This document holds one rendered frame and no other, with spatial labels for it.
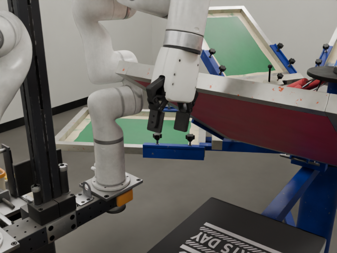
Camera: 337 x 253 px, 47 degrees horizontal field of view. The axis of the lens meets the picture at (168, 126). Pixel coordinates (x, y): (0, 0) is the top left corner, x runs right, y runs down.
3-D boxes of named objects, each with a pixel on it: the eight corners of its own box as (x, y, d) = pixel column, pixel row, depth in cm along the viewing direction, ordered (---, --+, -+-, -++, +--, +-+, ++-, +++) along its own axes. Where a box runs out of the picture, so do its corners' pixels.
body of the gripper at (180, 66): (180, 46, 81) (171, 99, 82) (151, 37, 72) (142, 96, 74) (211, 49, 77) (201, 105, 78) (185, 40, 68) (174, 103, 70)
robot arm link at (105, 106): (86, 137, 122) (81, 88, 116) (123, 128, 129) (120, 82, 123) (98, 147, 115) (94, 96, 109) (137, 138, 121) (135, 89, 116)
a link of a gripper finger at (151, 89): (172, 73, 75) (168, 101, 76) (148, 71, 68) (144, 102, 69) (177, 74, 74) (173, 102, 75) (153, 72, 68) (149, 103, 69)
